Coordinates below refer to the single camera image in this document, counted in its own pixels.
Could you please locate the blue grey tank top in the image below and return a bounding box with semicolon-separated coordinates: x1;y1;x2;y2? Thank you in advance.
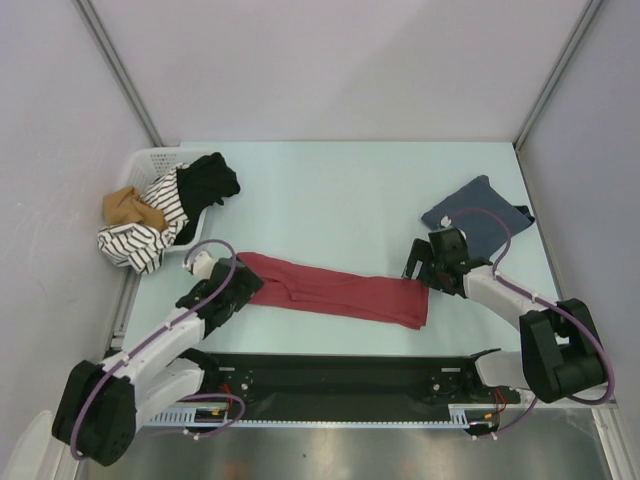
421;175;535;260

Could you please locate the red tank top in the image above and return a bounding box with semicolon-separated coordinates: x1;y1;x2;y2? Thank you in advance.
238;252;429;330

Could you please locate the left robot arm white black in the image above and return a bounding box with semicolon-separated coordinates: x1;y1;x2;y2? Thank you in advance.
51;252;264;466

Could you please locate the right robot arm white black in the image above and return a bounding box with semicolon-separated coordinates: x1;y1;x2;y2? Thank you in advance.
403;227;615;404

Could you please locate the striped white black tank top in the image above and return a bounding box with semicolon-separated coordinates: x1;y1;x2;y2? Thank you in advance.
96;167;191;274

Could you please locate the mustard tank top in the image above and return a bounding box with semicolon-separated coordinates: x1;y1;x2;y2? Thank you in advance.
103;186;168;231

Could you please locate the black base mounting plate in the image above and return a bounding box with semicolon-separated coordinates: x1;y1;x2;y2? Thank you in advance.
183;349;521;414

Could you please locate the white plastic laundry basket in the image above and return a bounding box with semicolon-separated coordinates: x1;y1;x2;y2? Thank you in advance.
118;147;214;254

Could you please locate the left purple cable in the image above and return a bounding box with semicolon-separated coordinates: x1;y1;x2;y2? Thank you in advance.
69;239;246;461

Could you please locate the purple cable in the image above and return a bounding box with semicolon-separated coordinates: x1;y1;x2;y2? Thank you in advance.
439;207;616;441
69;239;246;461

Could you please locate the aluminium extrusion base frame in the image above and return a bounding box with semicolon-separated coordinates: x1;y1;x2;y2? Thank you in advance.
69;279;621;441

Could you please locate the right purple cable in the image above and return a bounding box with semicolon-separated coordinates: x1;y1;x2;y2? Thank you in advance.
439;207;616;441

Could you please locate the slotted cable duct rail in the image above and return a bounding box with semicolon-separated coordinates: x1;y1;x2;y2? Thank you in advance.
145;404;498;431

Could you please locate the right aluminium corner post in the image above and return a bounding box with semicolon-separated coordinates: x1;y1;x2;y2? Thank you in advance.
512;0;608;154

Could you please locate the aluminium corner post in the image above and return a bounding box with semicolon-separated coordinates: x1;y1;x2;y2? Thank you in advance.
512;0;608;154
72;0;164;147

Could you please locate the left aluminium corner post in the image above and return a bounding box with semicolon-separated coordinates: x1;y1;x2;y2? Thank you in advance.
72;0;164;147

